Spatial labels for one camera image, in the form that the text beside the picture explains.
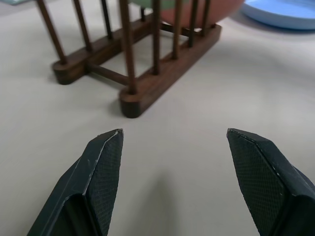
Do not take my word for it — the dark wooden dish rack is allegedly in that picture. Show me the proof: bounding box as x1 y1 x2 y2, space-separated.
36 0 222 119

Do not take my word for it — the green plate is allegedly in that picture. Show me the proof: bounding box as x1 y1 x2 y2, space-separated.
128 0 177 10

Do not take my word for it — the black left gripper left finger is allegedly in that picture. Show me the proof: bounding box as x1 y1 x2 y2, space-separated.
26 128 124 236

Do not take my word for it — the blue plate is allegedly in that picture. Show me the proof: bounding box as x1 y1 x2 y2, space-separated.
240 0 315 30

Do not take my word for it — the teal flat object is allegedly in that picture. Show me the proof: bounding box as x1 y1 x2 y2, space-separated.
0 0 27 6

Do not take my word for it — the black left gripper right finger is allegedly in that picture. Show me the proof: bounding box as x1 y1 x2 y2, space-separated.
226 127 315 236

